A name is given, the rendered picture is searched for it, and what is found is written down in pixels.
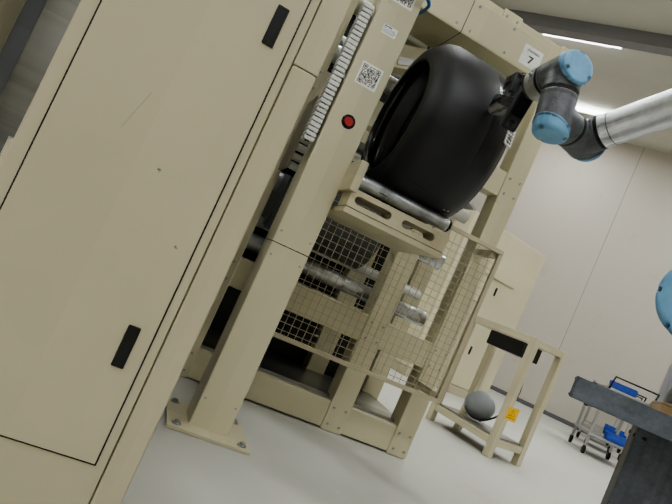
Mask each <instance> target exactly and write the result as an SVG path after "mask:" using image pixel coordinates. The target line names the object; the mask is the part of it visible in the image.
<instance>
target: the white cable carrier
mask: <svg viewBox="0 0 672 504"><path fill-rule="evenodd" d="M364 6H365V7H364ZM374 8H375V7H374V6H372V5H371V4H369V3H367V2H365V3H364V4H363V5H362V6H361V7H360V11H359V12H358V15H357V16H356V19H355V21H354V24H353V25H352V27H351V29H350V31H349V32H350V33H349V34H348V37H347V38H346V41H345V42H344V44H343V45H344V46H342V49H341V51H340V55H339V56H338V58H337V60H336V62H335V63H336V64H334V66H333V69H332V71H331V72H332V73H330V75H329V76H330V77H329V78H328V79H327V82H326V84H325V87H324V88H323V91H322V93H321V94H322V95H320V97H319V100H318V101H317V104H316V105H315V109H314V110H313V113H312V114H311V118H310V119H309V122H308V123H307V125H306V126H307V127H306V128H305V131H304V132H303V134H302V135H303V136H301V138H300V139H301V140H303V141H304V142H306V143H308V144H310V143H311V142H313V141H316V139H317V136H316V134H315V133H317V132H318V129H319V128H320V126H321V125H320V124H322V122H323V120H322V119H324V117H325V116H324V115H325V114H326V113H327V111H326V110H328V109H329V106H330V104H331V102H330V101H332V100H333V96H334V95H335V92H336V91H337V88H338V87H339V85H340V84H339V83H340V82H341V80H343V79H344V78H345V76H346V74H344V73H345V71H346V70H345V69H347V67H348V65H349V63H350V61H349V60H351V58H352V55H353V53H354V51H355V50H356V47H357V45H358V42H359V41H360V37H361V36H362V33H363V32H364V29H365V28H366V24H367V23H368V20H369V19H371V18H372V16H373V14H374V13H373V12H372V11H373V10H374ZM369 9H370V10H369ZM343 51H344V52H343ZM344 57H345V58H344ZM347 59H348V60H347ZM335 69H336V70H335Z"/></svg>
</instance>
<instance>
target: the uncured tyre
mask: <svg viewBox="0 0 672 504"><path fill-rule="evenodd" d="M506 78H507V77H506V76H505V75H504V74H503V73H502V72H501V71H499V70H497V69H496V68H494V67H492V66H491V65H489V64H488V63H486V62H484V61H483V60H481V59H480V58H478V57H476V56H475V55H473V54H471V53H470V52H468V51H467V50H465V49H463V48H462V47H460V46H456V45H452V44H445V45H441V46H438V47H434V48H431V49H428V50H427V51H425V52H424V53H422V54H421V55H420V56H419V57H418V58H417V59H416V60H415V61H414V62H413V63H412V64H411V65H410V66H409V68H408V69H407V70H406V71H405V72H404V74H403V75H402V76H401V78H400V79H399V81H398V82H397V83H396V85H395V86H394V88H393V89H392V91H391V93H390V94H389V96H388V98H387V99H386V101H385V103H384V104H383V106H382V108H381V110H380V112H379V114H378V116H377V118H376V120H375V122H374V124H373V126H372V128H371V131H370V133H369V136H368V138H367V141H366V143H365V146H364V149H363V153H362V157H361V160H364V161H366V162H368V163H369V166H368V170H367V172H366V173H365V175H366V176H368V177H370V178H372V179H374V180H376V181H378V182H380V183H382V184H384V185H385V186H387V187H389V188H391V189H393V190H395V191H397V192H399V193H401V194H403V195H405V196H407V197H409V198H411V199H412V200H414V201H416V202H418V203H420V204H422V205H424V206H426V207H428V208H430V209H432V210H434V211H436V212H439V211H441V210H442V209H443V208H446V209H449V210H451V211H450V212H449V213H448V214H446V215H445V217H447V218H449V217H451V216H453V215H454V214H456V213H457V212H459V211H460V210H461V209H463V208H464V207H465V206H466V205H467V204H468V203H469V202H470V201H471V200H472V199H473V198H474V197H475V196H476V195H477V194H478V193H479V191H480V190H481V189H482V188H483V186H484V185H485V184H486V182H487V181H488V179H489V178H490V176H491V175H492V173H493V172H494V170H495V168H496V167H497V165H498V163H499V161H500V159H501V157H502V155H503V153H504V151H505V149H506V147H507V146H506V145H505V144H504V143H503V141H504V139H505V136H506V133H507V131H508V130H507V129H505V128H503V127H501V126H500V125H499V122H500V121H501V119H502V117H503V116H499V115H492V114H490V113H489V112H488V106H489V104H490V102H491V100H492V98H493V97H494V96H495V94H496V93H497V91H499V90H500V91H501V94H503V92H504V91H503V90H502V88H503V86H504V83H505V80H506ZM409 181H412V182H414V183H416V184H417V185H419V186H421V187H423V188H425V189H427V190H429V191H427V190H425V189H423V188H421V187H419V186H417V185H415V184H413V183H411V182H409Z"/></svg>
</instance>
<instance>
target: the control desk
mask: <svg viewBox="0 0 672 504"><path fill-rule="evenodd" d="M351 3H352V0H81V2H80V4H79V6H78V8H77V10H76V12H75V14H74V16H73V18H72V20H71V22H70V24H69V26H68V28H67V30H66V32H65V34H64V36H63V38H62V40H61V43H60V45H59V47H58V49H57V51H56V53H55V55H54V57H53V59H52V61H51V63H50V65H49V67H48V69H47V71H46V73H45V75H44V77H43V79H42V81H41V84H40V86H39V88H38V90H37V92H36V94H35V96H34V98H33V100H32V102H31V104H30V106H29V108H28V110H27V112H26V114H25V116H24V118H23V120H22V122H21V124H20V127H19V129H18V131H17V133H16V135H15V137H14V139H13V141H12V143H11V145H10V147H9V149H8V151H7V153H6V155H5V157H4V159H3V161H2V163H1V165H0V504H121V503H122V500H123V498H124V496H125V494H126V492H127V490H128V487H129V485H130V483H131V481H132V479H133V477H134V474H135V472H136V470H137V468H138V466H139V463H140V461H141V459H142V457H143V455H144V453H145V450H146V448H147V446H148V444H149V442H150V440H151V437H152V435H153V433H154V431H155V429H156V426H157V424H158V422H159V420H160V418H161V416H162V413H163V411H164V409H165V407H166V405H167V403H168V400H169V398H170V396H171V394H172V392H173V390H174V387H175V385H176V383H177V381H178V379H179V376H180V374H181V372H182V370H183V368H184V366H185V363H186V361H187V359H188V357H189V355H190V353H191V350H192V348H193V346H194V344H195V342H196V339H197V337H198V335H199V333H200V331H201V329H202V326H203V324H204V322H205V320H206V318H207V316H208V313H209V311H210V309H211V307H212V305H213V302H214V300H215V298H216V296H217V294H218V292H219V289H220V287H221V285H222V283H223V281H224V279H225V276H226V274H227V272H228V270H229V268H230V265H231V263H232V261H233V259H234V257H235V255H236V252H237V250H238V248H239V246H240V244H241V242H242V239H243V237H244V235H245V233H246V231H247V229H248V226H249V224H250V222H251V220H252V218H253V215H254V213H255V211H256V209H257V207H258V205H259V202H260V200H261V198H262V196H263V194H264V192H265V189H266V187H267V185H268V183H269V181H270V178H271V176H272V174H273V172H274V170H275V168H276V165H277V163H278V161H279V159H280V157H281V155H282V152H283V150H284V148H285V146H286V144H287V141H288V139H289V137H290V135H291V133H292V131H293V128H294V126H295V124H296V122H297V120H298V118H299V115H300V113H301V111H302V109H303V107H304V104H305V102H306V100H307V98H308V96H309V94H310V91H311V89H312V87H313V85H314V83H315V79H316V77H317V76H318V74H319V72H320V70H321V68H322V66H323V64H324V61H325V59H326V57H327V55H328V53H329V51H330V48H331V46H332V44H333V42H334V40H335V37H336V35H337V33H338V31H339V29H340V27H341V24H342V22H343V20H344V18H345V16H346V14H347V11H348V9H349V7H350V5H351Z"/></svg>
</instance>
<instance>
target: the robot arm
mask: <svg viewBox="0 0 672 504"><path fill-rule="evenodd" d="M592 74H593V66H592V63H591V61H590V59H589V57H588V56H587V55H586V54H585V53H584V52H582V51H580V50H577V49H572V50H569V51H567V52H563V53H561V54H560V55H559V56H557V57H555V58H553V59H551V60H549V61H547V62H545V63H543V64H542V65H540V66H538V67H535V68H534V69H532V70H530V71H529V72H528V73H527V74H526V73H525V75H524V73H520V72H518V71H517V72H515V73H514V74H512V75H510V76H508V77H507V78H506V80H505V83H504V86H503V88H502V90H503V91H504V92H503V94H501V91H500V90H499V91H497V93H496V94H495V96H494V97H493V98H492V100H491V102H490V104H489V106H488V112H489V113H490V114H492V115H499V116H503V117H502V119H501V121H500V122H499V125H500V126H501V127H503V128H505V129H507V130H509V131H511V132H515V131H516V129H517V127H518V126H519V124H520V122H521V121H522V119H523V117H524V116H525V114H526V112H527V111H528V109H529V107H530V106H531V104H532V103H533V101H535V102H538V104H537V108H536V112H535V116H534V117H533V120H532V129H531V131H532V134H533V136H534V137H535V138H536V139H538V140H540V141H542V142H543V143H547V144H552V145H559V146H560V147H561V148H563V149H564V150H565V151H566V152H567V153H568V155H570V156H571V157H572V158H574V159H576V160H578V161H581V162H590V161H593V160H596V159H597V158H599V157H600V156H601V155H602V154H603V153H604V151H605V150H606V149H608V148H611V147H612V146H615V145H618V144H621V143H624V142H627V141H630V140H633V139H636V138H639V137H642V136H645V135H649V134H652V133H655V132H658V131H661V130H664V129H667V128H670V127H672V89H669V90H666V91H663V92H661V93H658V94H655V95H653V96H650V97H647V98H644V99H642V100H639V101H636V102H634V103H631V104H628V105H625V106H623V107H620V108H617V109H615V110H612V111H609V112H606V113H604V114H598V115H595V116H593V117H590V118H587V119H586V118H585V117H584V116H583V115H582V114H580V113H579V112H578V111H577V110H576V105H577V101H578V97H579V93H580V89H581V86H582V85H585V84H587V83H588V82H589V81H590V79H591V77H592ZM513 75H514V76H513ZM511 76H512V77H511ZM522 76H523V77H522ZM655 306H656V311H657V315H658V317H659V319H660V321H661V323H662V324H663V326H664V327H665V328H666V329H667V330H668V332H669V333H670V334H671V335H672V269H671V270H670V271H669V272H668V273H667V274H666V275H665V276H664V277H663V279H662V280H661V282H660V284H659V286H658V290H657V292H656V296H655Z"/></svg>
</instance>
